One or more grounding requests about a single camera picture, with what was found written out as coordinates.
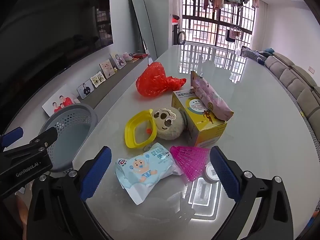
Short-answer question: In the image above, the cream plush toy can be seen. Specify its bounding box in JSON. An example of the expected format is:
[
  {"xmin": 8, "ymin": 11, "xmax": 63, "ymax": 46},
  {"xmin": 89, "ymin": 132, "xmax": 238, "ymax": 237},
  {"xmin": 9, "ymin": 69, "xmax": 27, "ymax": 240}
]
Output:
[{"xmin": 142, "ymin": 106, "xmax": 187, "ymax": 152}]

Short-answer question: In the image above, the window security grille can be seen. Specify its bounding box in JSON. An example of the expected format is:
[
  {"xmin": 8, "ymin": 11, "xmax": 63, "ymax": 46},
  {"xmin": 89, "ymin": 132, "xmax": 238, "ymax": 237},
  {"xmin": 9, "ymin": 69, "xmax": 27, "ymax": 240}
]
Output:
[{"xmin": 181, "ymin": 0, "xmax": 258, "ymax": 48}]

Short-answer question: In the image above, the baby wet wipes packet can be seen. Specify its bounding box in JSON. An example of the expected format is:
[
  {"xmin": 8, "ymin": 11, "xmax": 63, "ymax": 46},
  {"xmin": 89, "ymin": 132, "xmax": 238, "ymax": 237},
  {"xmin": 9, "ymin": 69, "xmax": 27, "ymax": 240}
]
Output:
[{"xmin": 115, "ymin": 142, "xmax": 184, "ymax": 205}]

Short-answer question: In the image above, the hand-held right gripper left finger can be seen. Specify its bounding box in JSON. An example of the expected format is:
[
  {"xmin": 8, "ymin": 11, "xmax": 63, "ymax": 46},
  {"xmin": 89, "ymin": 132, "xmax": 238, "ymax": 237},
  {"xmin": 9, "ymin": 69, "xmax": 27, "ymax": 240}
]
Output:
[{"xmin": 26, "ymin": 146, "xmax": 112, "ymax": 240}]

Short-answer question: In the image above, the red plastic bag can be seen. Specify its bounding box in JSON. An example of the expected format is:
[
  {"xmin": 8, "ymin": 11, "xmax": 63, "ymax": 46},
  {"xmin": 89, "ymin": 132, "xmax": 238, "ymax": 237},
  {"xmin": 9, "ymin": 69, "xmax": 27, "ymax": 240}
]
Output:
[{"xmin": 136, "ymin": 62, "xmax": 187, "ymax": 98}]

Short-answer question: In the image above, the small white jar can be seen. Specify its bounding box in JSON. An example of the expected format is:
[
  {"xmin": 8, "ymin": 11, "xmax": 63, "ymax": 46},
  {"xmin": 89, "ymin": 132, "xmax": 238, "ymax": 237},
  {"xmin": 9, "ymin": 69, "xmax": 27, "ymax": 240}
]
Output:
[{"xmin": 203, "ymin": 161, "xmax": 222, "ymax": 184}]

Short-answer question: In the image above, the tall leaning mirror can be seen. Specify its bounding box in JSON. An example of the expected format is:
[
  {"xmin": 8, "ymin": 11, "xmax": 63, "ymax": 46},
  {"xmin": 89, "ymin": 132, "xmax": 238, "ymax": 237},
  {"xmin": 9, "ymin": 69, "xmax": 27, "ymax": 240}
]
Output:
[{"xmin": 129, "ymin": 0, "xmax": 158, "ymax": 59}]

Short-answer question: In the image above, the large family photo print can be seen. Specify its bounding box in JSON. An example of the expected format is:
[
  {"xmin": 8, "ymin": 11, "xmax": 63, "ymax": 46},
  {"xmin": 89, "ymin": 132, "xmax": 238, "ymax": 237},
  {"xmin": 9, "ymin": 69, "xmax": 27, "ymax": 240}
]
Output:
[{"xmin": 42, "ymin": 84, "xmax": 81, "ymax": 117}]

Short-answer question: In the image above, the baby photo frame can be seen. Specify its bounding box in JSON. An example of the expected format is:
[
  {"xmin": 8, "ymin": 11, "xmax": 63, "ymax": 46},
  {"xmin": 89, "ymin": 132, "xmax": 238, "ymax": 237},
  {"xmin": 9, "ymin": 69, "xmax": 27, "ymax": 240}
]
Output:
[{"xmin": 99, "ymin": 59, "xmax": 116, "ymax": 79}]

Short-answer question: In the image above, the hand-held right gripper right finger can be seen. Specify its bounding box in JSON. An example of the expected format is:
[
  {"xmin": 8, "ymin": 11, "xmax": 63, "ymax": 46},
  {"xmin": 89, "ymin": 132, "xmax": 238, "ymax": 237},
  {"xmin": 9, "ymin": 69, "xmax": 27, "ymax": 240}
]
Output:
[{"xmin": 209, "ymin": 146, "xmax": 293, "ymax": 240}]

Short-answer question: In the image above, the checkered cloth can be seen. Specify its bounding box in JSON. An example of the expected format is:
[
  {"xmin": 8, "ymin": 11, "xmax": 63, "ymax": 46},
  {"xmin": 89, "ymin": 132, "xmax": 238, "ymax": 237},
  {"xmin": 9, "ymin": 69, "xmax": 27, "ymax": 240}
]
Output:
[{"xmin": 240, "ymin": 46, "xmax": 266, "ymax": 63}]

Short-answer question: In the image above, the yellow plastic lid frame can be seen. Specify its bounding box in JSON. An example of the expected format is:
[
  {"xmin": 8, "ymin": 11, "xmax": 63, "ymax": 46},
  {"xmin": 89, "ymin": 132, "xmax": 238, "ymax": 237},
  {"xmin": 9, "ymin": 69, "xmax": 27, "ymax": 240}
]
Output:
[{"xmin": 124, "ymin": 109, "xmax": 158, "ymax": 149}]

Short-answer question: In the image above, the person's left hand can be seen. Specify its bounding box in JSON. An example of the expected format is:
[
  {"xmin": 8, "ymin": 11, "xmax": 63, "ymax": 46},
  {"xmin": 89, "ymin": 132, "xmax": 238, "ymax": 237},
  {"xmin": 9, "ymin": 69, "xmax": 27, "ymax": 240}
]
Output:
[{"xmin": 14, "ymin": 191, "xmax": 28, "ymax": 233}]

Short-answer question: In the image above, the pink snack packet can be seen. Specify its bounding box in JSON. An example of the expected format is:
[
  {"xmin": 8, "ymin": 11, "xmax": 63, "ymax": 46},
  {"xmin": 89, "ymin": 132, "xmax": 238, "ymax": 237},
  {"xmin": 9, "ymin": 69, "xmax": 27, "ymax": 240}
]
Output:
[{"xmin": 190, "ymin": 70, "xmax": 234, "ymax": 121}]

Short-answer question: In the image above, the grey perforated plastic basket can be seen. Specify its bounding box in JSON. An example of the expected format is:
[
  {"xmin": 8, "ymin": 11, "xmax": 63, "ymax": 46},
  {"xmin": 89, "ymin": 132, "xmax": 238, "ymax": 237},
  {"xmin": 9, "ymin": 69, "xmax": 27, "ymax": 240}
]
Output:
[{"xmin": 39, "ymin": 104, "xmax": 98, "ymax": 173}]

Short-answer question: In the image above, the photo of man in dark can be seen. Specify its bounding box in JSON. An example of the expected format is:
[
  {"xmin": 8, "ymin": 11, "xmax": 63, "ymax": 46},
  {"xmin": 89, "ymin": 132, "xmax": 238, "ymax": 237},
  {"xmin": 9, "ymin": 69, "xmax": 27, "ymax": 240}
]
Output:
[{"xmin": 77, "ymin": 80, "xmax": 95, "ymax": 99}]

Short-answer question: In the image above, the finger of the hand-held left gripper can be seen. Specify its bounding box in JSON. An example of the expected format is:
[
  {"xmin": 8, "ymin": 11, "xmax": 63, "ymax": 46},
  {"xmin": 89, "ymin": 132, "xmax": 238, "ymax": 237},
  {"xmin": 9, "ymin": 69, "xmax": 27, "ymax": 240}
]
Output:
[
  {"xmin": 0, "ymin": 127, "xmax": 58, "ymax": 161},
  {"xmin": 0, "ymin": 127, "xmax": 24, "ymax": 152}
]

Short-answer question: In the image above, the grey sofa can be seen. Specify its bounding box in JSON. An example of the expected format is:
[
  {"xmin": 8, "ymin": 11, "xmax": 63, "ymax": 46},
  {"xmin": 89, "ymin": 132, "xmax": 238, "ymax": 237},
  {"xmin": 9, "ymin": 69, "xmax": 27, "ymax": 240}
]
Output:
[{"xmin": 264, "ymin": 52, "xmax": 320, "ymax": 161}]

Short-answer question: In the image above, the black wall television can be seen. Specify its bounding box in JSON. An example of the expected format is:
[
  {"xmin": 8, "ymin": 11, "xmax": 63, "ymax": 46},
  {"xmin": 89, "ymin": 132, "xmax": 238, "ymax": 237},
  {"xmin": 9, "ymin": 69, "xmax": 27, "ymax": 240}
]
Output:
[{"xmin": 0, "ymin": 0, "xmax": 114, "ymax": 92}]

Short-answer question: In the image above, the yellow cardboard box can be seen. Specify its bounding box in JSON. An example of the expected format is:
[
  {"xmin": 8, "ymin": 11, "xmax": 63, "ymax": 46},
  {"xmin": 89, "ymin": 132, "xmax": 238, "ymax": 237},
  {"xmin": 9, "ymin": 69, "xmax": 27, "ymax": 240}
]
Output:
[{"xmin": 171, "ymin": 89, "xmax": 228, "ymax": 148}]

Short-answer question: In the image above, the white portrait photo frame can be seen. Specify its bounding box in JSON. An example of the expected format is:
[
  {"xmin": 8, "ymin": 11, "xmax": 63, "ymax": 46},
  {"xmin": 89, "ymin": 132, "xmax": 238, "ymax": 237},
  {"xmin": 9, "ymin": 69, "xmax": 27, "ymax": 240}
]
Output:
[{"xmin": 110, "ymin": 52, "xmax": 127, "ymax": 70}]

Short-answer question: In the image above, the pink plastic shuttlecock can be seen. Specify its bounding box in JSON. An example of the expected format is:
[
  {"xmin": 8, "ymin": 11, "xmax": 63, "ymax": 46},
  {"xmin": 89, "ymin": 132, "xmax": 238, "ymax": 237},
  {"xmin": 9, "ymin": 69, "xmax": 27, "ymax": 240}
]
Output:
[{"xmin": 169, "ymin": 145, "xmax": 213, "ymax": 186}]

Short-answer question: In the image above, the scalloped photo frame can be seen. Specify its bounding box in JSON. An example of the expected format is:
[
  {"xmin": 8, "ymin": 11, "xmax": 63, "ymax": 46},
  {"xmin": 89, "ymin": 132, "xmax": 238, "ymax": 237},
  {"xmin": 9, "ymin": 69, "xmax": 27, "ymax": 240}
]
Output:
[{"xmin": 90, "ymin": 71, "xmax": 106, "ymax": 89}]

